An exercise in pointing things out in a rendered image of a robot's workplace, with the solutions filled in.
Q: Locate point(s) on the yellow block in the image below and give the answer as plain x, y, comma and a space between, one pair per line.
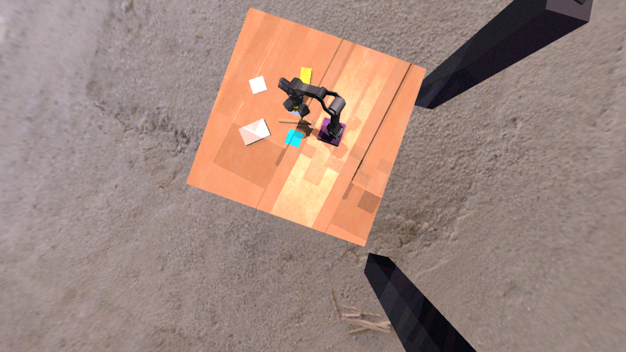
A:
305, 75

